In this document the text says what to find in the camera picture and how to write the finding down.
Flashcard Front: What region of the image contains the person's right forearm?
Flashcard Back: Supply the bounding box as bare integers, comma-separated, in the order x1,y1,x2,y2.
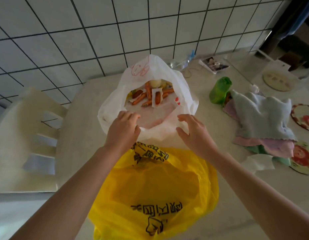
208,148,309,240

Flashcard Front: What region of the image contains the person's left forearm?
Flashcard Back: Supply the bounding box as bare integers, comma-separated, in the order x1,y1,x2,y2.
9,146,123,240

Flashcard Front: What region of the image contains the small clear blue-cap bottle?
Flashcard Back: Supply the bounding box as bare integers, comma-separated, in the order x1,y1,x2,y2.
170,50,196,72

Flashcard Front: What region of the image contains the yellow rim round coaster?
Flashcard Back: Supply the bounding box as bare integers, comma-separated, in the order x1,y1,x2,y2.
289,141,309,176

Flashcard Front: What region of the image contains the round dining table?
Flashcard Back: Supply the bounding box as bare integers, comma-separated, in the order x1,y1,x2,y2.
55,57,309,240

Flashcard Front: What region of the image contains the person's right hand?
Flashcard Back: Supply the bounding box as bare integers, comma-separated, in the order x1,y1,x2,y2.
175,114,219,163

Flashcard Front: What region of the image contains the green towel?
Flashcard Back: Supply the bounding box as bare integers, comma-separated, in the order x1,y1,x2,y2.
244,145,293,167

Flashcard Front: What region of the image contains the white plastic bag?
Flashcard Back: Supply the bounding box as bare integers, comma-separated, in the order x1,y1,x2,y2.
97,54,200,149

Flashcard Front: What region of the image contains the red rim round coaster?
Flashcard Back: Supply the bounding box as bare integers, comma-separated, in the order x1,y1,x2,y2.
290,103,309,132

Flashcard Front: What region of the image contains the orange sausages bunch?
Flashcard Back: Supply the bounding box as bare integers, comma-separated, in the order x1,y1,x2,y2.
129,81,176,108

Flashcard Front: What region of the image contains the green bag roll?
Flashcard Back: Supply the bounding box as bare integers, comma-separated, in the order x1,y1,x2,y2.
209,77,233,105

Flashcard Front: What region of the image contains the yellow plastic bag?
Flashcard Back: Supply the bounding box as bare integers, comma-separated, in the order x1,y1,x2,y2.
87,142,220,240

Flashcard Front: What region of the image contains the dark low furniture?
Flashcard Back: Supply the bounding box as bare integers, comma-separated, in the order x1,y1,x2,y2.
277,22,309,73

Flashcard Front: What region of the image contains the person's left hand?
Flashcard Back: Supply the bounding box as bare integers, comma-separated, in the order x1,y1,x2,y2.
104,111,142,158

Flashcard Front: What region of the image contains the dark blue curtain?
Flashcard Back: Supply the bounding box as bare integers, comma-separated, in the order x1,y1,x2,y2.
257,0,309,55

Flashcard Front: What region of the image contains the white slatted chair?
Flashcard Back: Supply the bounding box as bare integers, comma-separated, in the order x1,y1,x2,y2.
0,87,69,194

